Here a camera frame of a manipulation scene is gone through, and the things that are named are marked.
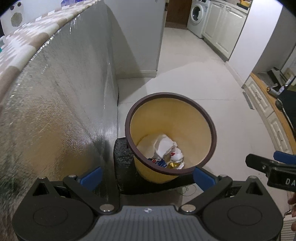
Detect silver insulation table side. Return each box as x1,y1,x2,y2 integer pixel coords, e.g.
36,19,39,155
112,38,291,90
0,0,120,209

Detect white kitchen cabinets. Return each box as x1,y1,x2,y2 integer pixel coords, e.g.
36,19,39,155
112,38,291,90
203,1,248,60

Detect white red snack wrapper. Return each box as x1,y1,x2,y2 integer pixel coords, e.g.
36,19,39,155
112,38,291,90
170,148,185,170

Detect purple blue plastic bag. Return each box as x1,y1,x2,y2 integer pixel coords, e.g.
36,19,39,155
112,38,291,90
61,0,84,6

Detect yellow trash bin brown rim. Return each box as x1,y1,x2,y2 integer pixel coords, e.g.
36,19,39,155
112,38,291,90
125,92,217,184

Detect person's right hand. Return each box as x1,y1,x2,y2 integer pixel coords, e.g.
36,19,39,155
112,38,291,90
287,193,296,232

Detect crushed blue soda can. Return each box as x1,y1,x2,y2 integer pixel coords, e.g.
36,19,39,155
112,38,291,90
148,158,168,168

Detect white space heater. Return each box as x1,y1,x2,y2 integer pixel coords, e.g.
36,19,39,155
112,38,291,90
1,1,24,36

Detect checkered brown white tablecloth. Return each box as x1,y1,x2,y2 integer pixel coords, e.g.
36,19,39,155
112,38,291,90
1,1,98,99

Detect white washing machine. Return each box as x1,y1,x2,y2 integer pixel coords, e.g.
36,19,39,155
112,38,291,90
187,0,211,39

